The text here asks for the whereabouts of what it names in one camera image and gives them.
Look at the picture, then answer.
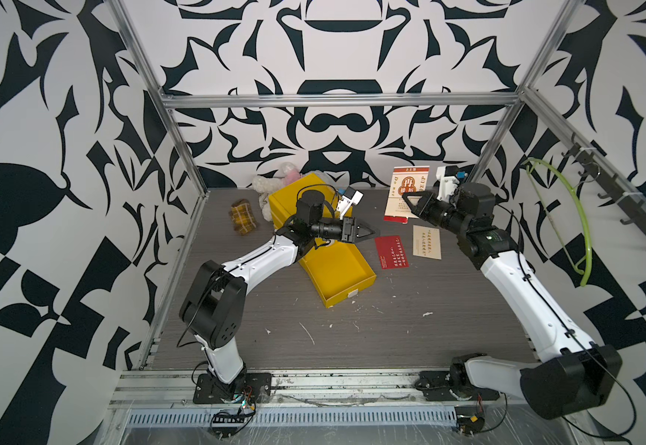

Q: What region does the green cable loop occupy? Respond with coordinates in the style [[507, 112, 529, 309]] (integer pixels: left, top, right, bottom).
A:
[[520, 158, 594, 289]]

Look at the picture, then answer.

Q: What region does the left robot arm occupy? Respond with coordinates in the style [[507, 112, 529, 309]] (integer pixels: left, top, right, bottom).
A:
[[179, 185, 378, 400]]

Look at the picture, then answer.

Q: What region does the brown plaid cloth item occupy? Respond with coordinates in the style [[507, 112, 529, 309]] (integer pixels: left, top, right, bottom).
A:
[[228, 198, 258, 235]]

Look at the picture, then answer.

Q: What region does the black wall hook rack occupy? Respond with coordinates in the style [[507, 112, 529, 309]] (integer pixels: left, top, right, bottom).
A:
[[564, 133, 646, 237]]

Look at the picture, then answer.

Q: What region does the yellow plastic drawer cabinet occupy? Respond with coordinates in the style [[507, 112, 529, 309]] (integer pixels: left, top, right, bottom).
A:
[[269, 174, 337, 231]]

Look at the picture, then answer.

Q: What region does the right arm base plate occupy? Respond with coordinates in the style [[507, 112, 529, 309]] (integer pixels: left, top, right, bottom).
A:
[[414, 371, 502, 402]]

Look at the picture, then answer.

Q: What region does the yellow bottom drawer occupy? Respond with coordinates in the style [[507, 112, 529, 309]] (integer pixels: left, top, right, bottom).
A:
[[299, 242, 377, 309]]

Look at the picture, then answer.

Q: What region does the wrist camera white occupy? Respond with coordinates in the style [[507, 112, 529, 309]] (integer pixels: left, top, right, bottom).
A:
[[336, 187, 364, 220], [436, 166, 460, 201]]

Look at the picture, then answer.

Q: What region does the beige postcard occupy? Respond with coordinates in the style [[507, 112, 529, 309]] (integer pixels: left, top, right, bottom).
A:
[[413, 225, 443, 261]]

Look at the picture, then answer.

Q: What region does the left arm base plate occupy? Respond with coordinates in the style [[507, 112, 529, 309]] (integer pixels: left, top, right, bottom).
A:
[[193, 370, 273, 404]]

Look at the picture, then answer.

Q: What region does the cream postcard red emblem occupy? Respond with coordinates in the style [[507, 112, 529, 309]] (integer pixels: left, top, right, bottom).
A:
[[383, 166, 430, 224]]

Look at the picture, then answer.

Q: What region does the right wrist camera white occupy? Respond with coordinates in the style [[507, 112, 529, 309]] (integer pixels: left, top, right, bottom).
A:
[[436, 166, 460, 201]]

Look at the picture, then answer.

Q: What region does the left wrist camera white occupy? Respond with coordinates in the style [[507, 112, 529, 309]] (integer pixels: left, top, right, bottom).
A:
[[336, 187, 364, 220]]

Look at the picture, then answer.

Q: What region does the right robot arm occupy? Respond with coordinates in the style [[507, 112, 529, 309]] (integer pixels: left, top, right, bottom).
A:
[[402, 183, 622, 420]]

